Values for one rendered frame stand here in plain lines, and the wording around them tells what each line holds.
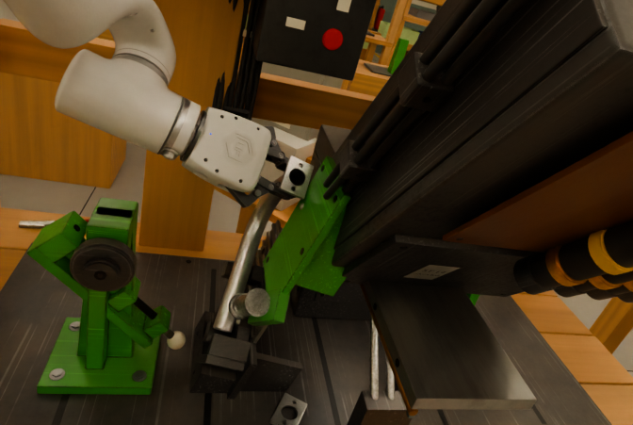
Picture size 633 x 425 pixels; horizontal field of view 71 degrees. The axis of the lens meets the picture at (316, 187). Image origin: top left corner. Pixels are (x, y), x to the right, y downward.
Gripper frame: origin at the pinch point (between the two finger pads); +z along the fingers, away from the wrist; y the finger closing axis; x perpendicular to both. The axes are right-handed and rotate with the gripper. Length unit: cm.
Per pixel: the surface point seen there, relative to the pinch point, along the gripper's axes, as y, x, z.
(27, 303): -27.1, 32.0, -25.3
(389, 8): 748, 634, 383
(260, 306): -18.9, -0.1, 1.5
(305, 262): -12.3, -6.5, 3.2
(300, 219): -5.8, -2.6, 2.7
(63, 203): 20, 223, -34
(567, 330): -2, 8, 86
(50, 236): -17.8, 5.8, -25.8
